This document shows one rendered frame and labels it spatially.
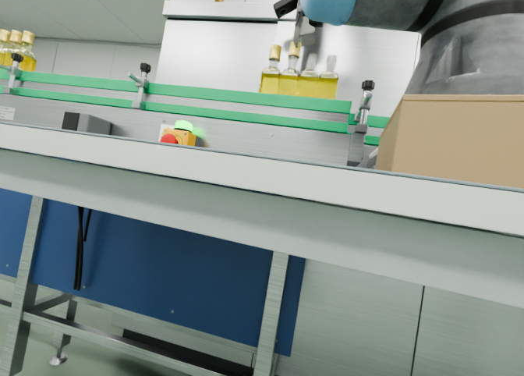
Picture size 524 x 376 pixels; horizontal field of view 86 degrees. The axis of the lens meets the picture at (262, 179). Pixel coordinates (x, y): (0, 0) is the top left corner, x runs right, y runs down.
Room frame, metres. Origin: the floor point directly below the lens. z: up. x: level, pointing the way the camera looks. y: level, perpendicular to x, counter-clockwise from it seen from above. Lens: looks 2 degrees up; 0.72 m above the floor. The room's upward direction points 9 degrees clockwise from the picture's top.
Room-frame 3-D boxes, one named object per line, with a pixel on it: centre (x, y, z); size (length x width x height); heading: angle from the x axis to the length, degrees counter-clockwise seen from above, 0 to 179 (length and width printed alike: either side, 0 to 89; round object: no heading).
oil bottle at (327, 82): (0.82, -0.15, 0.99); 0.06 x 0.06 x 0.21; 78
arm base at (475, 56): (0.31, -0.22, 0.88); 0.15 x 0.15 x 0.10
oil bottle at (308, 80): (0.84, -0.09, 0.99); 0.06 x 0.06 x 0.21; 78
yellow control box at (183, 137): (0.70, 0.22, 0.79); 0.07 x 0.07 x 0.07; 78
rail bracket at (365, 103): (0.68, -0.22, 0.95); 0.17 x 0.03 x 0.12; 168
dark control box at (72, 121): (0.76, 0.49, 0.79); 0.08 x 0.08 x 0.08; 78
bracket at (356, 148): (0.70, -0.22, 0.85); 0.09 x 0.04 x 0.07; 168
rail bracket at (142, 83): (0.76, 0.38, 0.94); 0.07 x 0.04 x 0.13; 168
